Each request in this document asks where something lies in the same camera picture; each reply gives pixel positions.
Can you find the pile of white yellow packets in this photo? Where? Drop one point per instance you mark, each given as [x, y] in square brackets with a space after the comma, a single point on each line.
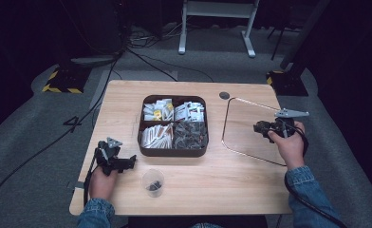
[158, 110]

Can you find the person's left hand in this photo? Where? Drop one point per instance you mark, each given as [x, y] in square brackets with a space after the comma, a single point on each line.
[101, 186]

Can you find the dark brown divided box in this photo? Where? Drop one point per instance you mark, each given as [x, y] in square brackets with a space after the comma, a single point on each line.
[172, 122]

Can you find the black stand with striped base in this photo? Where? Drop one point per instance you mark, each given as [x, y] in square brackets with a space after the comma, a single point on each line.
[65, 80]
[290, 84]

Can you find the pile of dark grey packets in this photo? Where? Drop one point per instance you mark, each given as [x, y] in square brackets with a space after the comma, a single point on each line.
[190, 135]

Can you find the pile of white red packets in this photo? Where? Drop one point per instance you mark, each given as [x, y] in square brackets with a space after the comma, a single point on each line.
[189, 111]

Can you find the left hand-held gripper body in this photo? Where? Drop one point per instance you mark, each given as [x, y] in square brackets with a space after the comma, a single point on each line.
[107, 156]

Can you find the clear tray with thin rim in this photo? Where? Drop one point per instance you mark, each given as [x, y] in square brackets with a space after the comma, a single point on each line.
[244, 129]

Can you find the white metal stand frame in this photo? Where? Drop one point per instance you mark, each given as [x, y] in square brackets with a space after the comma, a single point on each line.
[217, 9]

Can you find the clear plastic cup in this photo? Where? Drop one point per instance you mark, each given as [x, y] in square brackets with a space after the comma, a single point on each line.
[152, 175]

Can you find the black tripod legs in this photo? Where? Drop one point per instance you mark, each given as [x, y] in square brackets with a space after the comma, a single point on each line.
[277, 41]

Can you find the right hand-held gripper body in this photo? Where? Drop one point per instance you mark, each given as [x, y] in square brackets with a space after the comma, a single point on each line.
[283, 122]

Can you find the single dark packet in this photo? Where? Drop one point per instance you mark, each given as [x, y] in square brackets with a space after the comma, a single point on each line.
[154, 186]

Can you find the dark round table grommet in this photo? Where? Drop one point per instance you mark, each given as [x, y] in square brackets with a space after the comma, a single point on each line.
[224, 95]

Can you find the person's right hand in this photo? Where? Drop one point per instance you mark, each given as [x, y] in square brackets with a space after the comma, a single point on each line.
[290, 148]

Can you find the pile of white brown sticks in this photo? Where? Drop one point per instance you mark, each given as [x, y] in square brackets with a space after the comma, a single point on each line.
[157, 136]

